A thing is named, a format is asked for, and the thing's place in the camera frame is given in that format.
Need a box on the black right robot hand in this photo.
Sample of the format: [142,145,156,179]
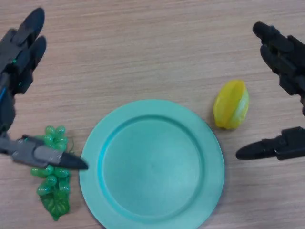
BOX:
[235,21,305,161]

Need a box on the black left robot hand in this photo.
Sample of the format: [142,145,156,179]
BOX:
[0,7,89,170]

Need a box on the green grape bunch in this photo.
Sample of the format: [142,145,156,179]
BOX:
[30,125,77,221]

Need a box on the teal round plate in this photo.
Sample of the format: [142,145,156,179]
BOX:
[79,99,225,229]

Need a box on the yellow starfruit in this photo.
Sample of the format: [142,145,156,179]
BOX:
[213,80,250,131]

